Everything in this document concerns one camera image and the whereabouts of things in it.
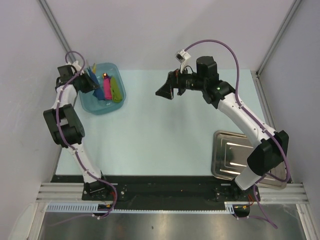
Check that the translucent blue plastic bin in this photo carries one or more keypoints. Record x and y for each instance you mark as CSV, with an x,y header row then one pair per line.
x,y
92,104

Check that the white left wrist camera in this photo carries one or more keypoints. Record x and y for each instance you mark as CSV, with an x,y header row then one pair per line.
x,y
79,69

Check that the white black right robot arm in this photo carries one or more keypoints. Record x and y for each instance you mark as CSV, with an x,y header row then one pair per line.
x,y
223,97

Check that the light blue cable duct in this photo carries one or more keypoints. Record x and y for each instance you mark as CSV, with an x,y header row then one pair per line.
x,y
96,208

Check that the dark blue paper napkin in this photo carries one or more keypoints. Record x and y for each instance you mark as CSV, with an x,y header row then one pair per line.
x,y
98,92

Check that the aluminium rail frame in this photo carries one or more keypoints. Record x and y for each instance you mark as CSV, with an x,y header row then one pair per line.
x,y
150,135

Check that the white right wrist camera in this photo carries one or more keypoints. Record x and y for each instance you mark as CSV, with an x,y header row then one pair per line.
x,y
183,57

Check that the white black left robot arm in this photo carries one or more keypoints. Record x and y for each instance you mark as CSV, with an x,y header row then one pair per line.
x,y
66,128

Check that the pink rolled napkin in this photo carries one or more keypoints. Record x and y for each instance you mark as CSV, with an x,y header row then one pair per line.
x,y
107,89

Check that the green rolled napkin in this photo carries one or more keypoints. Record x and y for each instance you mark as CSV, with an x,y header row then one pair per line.
x,y
115,91

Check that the stainless steel tray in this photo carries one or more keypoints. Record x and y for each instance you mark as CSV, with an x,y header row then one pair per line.
x,y
235,158

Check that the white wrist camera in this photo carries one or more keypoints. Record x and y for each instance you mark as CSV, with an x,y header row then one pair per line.
x,y
79,69
183,57

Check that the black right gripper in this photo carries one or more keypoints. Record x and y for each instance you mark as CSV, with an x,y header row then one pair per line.
x,y
174,80

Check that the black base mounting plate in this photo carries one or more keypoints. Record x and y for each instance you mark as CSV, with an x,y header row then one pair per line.
x,y
162,193

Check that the ornate silver table knife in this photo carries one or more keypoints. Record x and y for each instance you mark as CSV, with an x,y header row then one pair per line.
x,y
89,70

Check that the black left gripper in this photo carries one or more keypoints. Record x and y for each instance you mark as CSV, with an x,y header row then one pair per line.
x,y
89,87

